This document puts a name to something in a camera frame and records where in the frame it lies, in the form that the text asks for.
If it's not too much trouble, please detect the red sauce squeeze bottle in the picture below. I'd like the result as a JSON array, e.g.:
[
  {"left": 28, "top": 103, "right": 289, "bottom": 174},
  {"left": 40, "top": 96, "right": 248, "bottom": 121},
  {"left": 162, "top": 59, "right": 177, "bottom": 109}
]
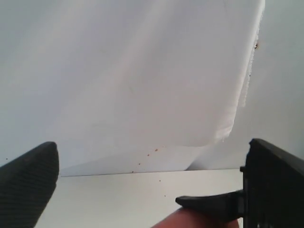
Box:
[{"left": 152, "top": 208, "right": 239, "bottom": 228}]

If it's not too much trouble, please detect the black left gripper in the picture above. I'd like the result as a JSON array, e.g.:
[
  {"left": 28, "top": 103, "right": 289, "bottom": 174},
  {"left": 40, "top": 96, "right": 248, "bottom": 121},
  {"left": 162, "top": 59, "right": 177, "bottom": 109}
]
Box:
[{"left": 175, "top": 139, "right": 304, "bottom": 228}]

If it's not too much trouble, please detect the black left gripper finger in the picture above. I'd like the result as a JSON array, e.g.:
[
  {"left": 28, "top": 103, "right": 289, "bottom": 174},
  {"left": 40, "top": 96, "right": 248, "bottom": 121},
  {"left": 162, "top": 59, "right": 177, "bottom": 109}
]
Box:
[{"left": 0, "top": 142, "right": 59, "bottom": 228}]

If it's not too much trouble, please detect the white cloth backdrop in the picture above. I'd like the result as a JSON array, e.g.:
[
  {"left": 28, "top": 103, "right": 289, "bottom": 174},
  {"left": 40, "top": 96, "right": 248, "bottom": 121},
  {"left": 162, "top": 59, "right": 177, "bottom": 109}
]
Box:
[{"left": 0, "top": 0, "right": 266, "bottom": 176}]

